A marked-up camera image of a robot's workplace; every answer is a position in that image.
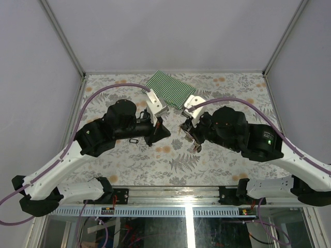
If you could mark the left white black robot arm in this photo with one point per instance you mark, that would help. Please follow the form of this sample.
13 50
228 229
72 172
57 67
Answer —
93 139

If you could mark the white slotted cable duct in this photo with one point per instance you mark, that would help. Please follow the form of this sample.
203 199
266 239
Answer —
123 211

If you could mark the floral patterned table mat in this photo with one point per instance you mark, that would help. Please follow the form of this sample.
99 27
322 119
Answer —
173 161

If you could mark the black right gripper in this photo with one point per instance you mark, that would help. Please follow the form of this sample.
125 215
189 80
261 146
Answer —
188 126

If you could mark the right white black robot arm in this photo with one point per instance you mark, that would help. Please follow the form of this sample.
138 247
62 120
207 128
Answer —
259 143

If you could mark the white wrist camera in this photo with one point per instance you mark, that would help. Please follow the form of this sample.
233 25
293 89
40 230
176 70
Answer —
156 107
191 111

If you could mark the large silver keyring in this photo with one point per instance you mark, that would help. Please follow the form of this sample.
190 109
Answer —
191 139

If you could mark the black tag with white label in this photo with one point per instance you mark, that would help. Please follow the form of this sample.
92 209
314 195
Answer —
134 141

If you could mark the aluminium mounting rail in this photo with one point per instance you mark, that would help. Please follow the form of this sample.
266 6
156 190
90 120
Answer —
166 196

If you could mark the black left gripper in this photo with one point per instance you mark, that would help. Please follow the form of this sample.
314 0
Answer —
159 132

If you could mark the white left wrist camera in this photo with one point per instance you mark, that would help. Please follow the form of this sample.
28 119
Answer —
156 107

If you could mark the green white striped cloth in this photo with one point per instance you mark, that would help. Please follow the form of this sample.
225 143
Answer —
173 91

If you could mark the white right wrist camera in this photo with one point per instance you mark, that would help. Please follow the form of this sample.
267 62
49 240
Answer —
191 111

